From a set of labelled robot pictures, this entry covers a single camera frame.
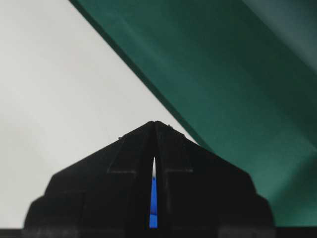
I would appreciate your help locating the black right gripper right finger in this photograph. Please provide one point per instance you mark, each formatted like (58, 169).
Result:
(201, 195)

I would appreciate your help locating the green table cloth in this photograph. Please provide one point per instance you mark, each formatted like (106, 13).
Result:
(236, 88)

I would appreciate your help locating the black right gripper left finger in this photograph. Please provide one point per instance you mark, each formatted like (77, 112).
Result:
(105, 195)

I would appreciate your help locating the white rectangular board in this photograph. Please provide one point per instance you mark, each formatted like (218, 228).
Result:
(64, 94)

